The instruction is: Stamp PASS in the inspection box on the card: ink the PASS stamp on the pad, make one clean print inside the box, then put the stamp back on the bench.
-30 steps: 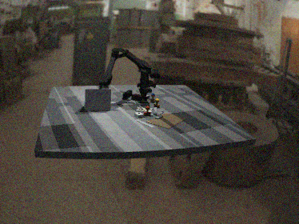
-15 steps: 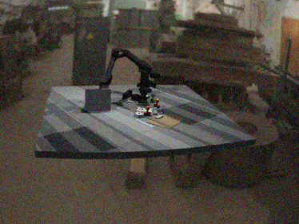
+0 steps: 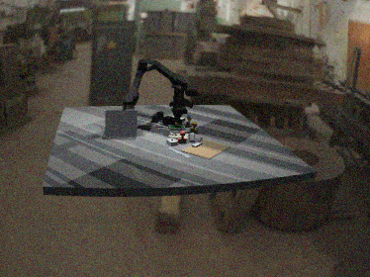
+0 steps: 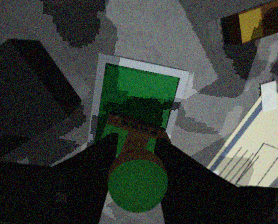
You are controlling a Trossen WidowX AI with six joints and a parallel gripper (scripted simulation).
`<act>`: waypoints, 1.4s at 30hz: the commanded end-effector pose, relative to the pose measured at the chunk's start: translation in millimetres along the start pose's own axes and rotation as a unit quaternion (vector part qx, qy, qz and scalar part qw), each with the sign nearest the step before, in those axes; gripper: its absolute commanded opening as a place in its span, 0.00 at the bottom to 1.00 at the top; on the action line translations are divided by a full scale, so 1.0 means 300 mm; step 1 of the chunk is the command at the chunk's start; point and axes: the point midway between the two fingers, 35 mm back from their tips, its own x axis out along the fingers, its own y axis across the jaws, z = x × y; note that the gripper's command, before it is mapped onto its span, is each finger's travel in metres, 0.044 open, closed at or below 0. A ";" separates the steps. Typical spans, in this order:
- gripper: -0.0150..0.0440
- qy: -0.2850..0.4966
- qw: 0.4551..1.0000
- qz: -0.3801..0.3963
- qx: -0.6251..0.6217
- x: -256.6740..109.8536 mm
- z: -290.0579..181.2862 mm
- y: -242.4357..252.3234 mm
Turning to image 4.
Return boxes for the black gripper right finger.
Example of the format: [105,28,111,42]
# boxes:
[154,138,278,224]

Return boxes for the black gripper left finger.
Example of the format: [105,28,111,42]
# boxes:
[0,133,119,224]

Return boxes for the cream paper card taped down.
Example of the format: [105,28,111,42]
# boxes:
[206,80,278,187]

